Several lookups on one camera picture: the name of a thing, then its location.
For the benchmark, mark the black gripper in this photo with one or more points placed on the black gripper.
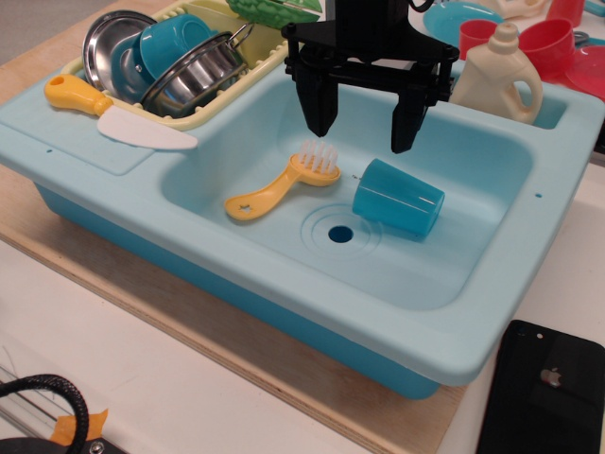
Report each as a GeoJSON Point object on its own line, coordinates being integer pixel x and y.
{"type": "Point", "coordinates": [372, 45]}

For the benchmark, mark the blue plastic cup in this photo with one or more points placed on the blue plastic cup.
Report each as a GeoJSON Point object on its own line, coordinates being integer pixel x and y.
{"type": "Point", "coordinates": [388, 195]}

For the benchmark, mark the red cup left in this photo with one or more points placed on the red cup left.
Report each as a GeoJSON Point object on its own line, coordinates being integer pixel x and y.
{"type": "Point", "coordinates": [473, 33]}

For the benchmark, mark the red cup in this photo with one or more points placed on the red cup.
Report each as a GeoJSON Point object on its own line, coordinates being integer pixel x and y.
{"type": "Point", "coordinates": [473, 33]}
{"type": "Point", "coordinates": [550, 46]}

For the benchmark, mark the red cup right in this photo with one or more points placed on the red cup right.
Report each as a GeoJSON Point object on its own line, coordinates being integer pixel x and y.
{"type": "Point", "coordinates": [550, 46]}

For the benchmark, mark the teal cup in rack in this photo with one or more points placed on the teal cup in rack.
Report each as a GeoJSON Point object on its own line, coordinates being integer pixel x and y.
{"type": "Point", "coordinates": [163, 44]}

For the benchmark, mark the red cup background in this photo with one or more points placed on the red cup background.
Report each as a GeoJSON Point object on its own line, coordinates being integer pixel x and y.
{"type": "Point", "coordinates": [569, 10]}

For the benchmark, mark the yellow dish brush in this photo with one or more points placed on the yellow dish brush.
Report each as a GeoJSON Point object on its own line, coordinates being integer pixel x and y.
{"type": "Point", "coordinates": [314, 164]}

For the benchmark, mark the teal plate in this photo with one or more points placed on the teal plate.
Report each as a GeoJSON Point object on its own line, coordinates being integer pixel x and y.
{"type": "Point", "coordinates": [443, 20]}

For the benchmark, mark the pale yellow dish rack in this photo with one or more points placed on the pale yellow dish rack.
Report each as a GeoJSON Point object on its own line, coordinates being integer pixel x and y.
{"type": "Point", "coordinates": [263, 50]}

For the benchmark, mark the cream detergent bottle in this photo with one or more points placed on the cream detergent bottle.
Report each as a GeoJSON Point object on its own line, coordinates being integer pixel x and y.
{"type": "Point", "coordinates": [498, 78]}

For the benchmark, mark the green toy vegetable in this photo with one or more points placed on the green toy vegetable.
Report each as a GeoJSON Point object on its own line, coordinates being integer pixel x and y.
{"type": "Point", "coordinates": [276, 13]}

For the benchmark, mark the steel pot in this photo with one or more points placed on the steel pot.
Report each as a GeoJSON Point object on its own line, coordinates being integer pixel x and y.
{"type": "Point", "coordinates": [197, 77]}

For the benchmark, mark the cream plastic object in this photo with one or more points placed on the cream plastic object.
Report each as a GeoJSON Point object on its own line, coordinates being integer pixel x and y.
{"type": "Point", "coordinates": [515, 8]}

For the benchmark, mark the light blue toy sink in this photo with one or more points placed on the light blue toy sink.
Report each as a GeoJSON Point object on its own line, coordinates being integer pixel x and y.
{"type": "Point", "coordinates": [411, 314]}

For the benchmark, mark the red plate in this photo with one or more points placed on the red plate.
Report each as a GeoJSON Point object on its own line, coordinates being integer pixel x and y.
{"type": "Point", "coordinates": [586, 73]}

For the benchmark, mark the steel plate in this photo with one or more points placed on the steel plate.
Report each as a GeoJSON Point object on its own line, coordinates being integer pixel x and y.
{"type": "Point", "coordinates": [112, 58]}

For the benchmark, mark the plywood board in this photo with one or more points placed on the plywood board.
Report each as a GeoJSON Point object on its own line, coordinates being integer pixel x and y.
{"type": "Point", "coordinates": [178, 370]}

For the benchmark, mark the black smartphone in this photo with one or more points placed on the black smartphone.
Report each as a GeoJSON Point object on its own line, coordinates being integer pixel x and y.
{"type": "Point", "coordinates": [547, 393]}

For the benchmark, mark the yellow handled toy knife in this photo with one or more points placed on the yellow handled toy knife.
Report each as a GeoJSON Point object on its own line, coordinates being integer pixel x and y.
{"type": "Point", "coordinates": [69, 92]}

